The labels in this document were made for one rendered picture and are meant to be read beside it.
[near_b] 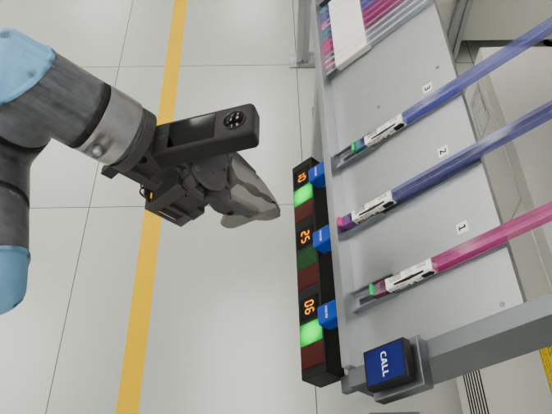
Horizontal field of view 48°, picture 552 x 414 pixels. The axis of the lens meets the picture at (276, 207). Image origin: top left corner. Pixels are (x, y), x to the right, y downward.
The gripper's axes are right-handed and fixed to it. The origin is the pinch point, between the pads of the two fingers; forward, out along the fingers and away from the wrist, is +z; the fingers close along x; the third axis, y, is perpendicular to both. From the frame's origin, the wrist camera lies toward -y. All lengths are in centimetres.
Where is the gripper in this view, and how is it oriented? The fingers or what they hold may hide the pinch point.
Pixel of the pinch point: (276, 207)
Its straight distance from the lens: 75.0
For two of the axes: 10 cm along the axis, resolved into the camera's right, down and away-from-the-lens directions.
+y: -7.0, 4.5, 5.6
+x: 0.2, 7.9, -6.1
